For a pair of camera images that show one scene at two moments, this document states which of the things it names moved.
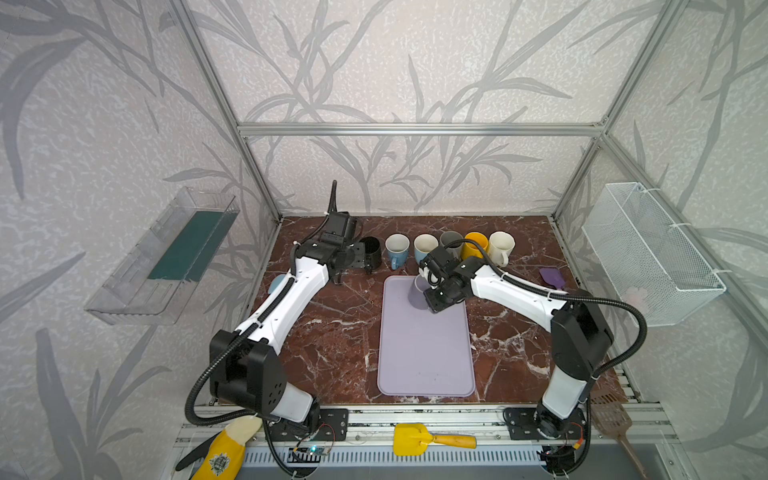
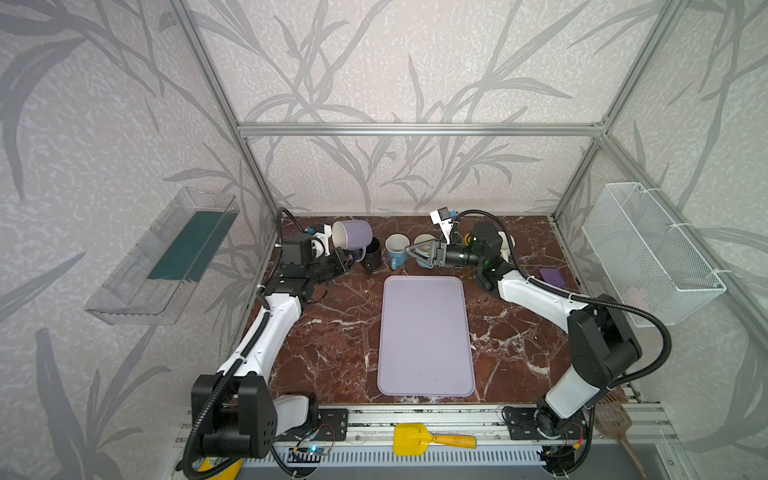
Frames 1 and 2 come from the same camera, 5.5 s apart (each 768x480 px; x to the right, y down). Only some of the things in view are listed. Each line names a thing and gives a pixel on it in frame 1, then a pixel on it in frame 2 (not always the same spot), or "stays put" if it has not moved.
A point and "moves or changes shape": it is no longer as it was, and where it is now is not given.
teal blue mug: (397, 247) stays put
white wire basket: (643, 258) stays put
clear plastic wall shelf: (152, 287) stays put
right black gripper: (435, 298) -> (440, 256)
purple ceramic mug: (416, 295) moves or changes shape
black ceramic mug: (372, 252) stays put
